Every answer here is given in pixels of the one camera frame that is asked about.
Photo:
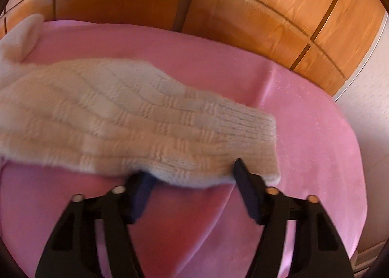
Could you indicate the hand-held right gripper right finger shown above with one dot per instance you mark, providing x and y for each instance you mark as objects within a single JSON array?
[{"x": 244, "y": 187}]

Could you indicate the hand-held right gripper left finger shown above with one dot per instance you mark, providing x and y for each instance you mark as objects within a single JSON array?
[{"x": 142, "y": 188}]

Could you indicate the cream knitted sweater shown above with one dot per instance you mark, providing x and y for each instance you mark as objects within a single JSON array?
[{"x": 121, "y": 114}]

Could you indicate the pink blanket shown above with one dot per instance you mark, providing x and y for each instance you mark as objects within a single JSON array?
[{"x": 304, "y": 144}]

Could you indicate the wooden headboard panel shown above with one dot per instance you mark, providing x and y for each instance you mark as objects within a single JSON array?
[{"x": 243, "y": 7}]

